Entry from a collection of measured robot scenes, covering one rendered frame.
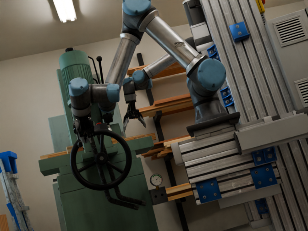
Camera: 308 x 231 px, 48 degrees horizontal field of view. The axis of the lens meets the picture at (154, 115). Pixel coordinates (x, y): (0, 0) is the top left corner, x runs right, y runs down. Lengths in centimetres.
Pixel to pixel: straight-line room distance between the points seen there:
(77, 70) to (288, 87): 114
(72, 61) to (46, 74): 260
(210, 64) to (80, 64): 93
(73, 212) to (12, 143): 280
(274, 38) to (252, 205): 78
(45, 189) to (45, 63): 159
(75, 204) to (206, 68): 94
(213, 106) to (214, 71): 17
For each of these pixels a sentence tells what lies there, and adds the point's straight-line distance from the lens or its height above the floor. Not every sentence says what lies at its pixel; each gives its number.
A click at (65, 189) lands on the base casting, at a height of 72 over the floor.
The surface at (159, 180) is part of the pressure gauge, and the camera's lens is 181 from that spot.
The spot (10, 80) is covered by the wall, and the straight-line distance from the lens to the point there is 476.
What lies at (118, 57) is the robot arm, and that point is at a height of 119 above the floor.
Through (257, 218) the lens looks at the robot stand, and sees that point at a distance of 172.
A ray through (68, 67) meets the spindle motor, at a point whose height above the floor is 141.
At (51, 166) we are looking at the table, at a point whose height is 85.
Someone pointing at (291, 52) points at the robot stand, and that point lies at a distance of 174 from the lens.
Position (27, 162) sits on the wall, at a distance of 445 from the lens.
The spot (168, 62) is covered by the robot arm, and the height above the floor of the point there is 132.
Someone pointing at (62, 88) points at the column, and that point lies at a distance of 231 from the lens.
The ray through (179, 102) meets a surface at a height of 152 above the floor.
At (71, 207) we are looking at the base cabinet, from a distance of 182.
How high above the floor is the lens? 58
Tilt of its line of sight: 13 degrees up
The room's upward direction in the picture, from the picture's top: 15 degrees counter-clockwise
